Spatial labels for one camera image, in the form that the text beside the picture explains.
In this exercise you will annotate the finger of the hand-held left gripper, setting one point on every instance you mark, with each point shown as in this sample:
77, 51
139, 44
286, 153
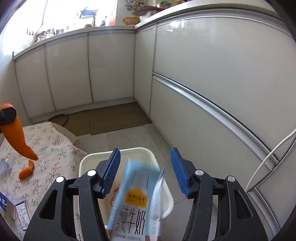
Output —
8, 117

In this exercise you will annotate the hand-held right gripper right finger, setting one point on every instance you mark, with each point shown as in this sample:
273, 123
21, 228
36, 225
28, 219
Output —
179, 173

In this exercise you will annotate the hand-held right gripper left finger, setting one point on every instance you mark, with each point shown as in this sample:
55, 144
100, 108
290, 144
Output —
111, 173

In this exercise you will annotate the red noodle packet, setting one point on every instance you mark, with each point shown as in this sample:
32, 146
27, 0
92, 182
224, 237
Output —
115, 194

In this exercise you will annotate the long orange peel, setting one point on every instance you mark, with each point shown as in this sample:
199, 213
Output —
20, 139

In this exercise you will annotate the white plastic bin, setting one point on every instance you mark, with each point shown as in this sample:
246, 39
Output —
138, 153

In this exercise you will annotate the light blue milk carton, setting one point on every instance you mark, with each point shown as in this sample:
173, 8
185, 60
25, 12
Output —
131, 208

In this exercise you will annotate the white cabinet drawer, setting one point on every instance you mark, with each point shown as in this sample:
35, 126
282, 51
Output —
208, 139
219, 58

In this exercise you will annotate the dark slipper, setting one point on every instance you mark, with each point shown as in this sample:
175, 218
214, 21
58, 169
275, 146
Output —
59, 119

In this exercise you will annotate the crumpled pale blue paper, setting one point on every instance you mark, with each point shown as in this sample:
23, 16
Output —
4, 168

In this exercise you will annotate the large brown floor mat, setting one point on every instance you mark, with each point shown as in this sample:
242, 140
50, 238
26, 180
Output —
118, 118

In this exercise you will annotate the small orange peel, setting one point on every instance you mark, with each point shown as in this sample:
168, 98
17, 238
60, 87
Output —
25, 172

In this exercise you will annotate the floral tablecloth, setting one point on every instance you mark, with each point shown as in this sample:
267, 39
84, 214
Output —
53, 157

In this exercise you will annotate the small brown floor mat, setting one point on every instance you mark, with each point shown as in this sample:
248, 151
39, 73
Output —
78, 122

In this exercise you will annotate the row of glass jars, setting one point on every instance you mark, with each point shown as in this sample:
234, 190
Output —
50, 33

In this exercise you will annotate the flattened blue cardboard box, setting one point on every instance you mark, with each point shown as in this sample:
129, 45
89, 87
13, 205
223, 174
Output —
23, 215

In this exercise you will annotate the narrow white cabinet door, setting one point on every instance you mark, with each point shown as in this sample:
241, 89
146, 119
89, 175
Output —
145, 69

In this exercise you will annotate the kitchen window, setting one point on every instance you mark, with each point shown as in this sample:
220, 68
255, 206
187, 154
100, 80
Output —
69, 14

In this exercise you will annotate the red bottle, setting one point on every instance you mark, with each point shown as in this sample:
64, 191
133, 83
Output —
112, 19

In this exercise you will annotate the woven basket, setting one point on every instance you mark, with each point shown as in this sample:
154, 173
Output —
130, 20

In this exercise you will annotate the metal tray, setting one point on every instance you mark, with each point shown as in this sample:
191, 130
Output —
148, 11

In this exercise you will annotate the green food packets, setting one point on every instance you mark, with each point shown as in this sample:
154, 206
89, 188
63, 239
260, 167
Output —
170, 2

